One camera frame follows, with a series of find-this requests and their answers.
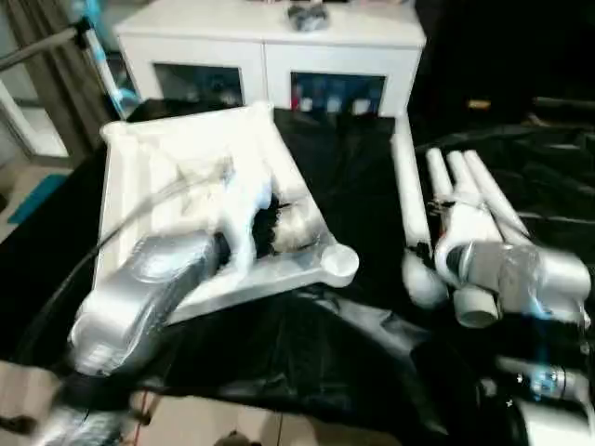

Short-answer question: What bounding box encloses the white plastic table leg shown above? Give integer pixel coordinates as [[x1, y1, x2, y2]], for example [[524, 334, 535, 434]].
[[445, 151, 503, 233], [390, 118, 451, 311], [425, 147, 502, 330], [463, 151, 531, 247]]

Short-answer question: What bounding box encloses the white plastic table top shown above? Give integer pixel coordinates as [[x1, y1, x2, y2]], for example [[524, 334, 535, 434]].
[[95, 101, 362, 326]]

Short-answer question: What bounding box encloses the black plastic mat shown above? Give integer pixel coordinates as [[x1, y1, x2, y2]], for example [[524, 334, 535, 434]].
[[0, 97, 595, 438]]

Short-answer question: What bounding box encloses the white cabinet with glass doors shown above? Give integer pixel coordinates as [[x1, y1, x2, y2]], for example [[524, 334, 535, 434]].
[[113, 0, 427, 117]]

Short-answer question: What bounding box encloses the clear bag of black parts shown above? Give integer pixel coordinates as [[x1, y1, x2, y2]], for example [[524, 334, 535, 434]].
[[285, 2, 331, 33]]

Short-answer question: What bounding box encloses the dark metal rod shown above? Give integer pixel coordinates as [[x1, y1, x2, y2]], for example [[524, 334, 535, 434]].
[[532, 96, 595, 112]]

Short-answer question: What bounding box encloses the blue flat board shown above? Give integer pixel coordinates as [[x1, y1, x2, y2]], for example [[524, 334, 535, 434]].
[[8, 174, 71, 224]]

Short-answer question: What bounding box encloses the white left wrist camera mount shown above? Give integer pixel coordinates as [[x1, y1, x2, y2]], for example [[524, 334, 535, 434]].
[[213, 171, 275, 280]]

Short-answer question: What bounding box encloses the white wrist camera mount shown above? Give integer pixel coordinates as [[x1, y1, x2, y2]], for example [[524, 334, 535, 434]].
[[213, 171, 275, 280], [431, 199, 498, 284]]

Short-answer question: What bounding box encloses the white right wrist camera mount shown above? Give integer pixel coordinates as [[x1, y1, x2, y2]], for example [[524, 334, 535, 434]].
[[431, 199, 498, 284]]

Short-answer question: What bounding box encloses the red cable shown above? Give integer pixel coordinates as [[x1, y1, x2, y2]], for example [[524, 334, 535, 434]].
[[133, 389, 155, 446]]

